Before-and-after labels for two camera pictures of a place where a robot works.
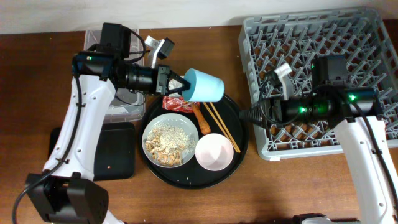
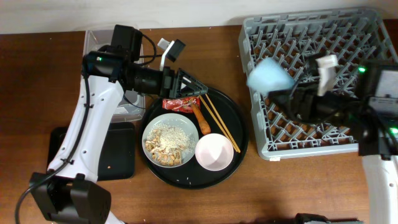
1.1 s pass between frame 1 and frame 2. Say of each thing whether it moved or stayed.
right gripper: moved
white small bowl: stayed
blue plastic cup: moved
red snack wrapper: stayed
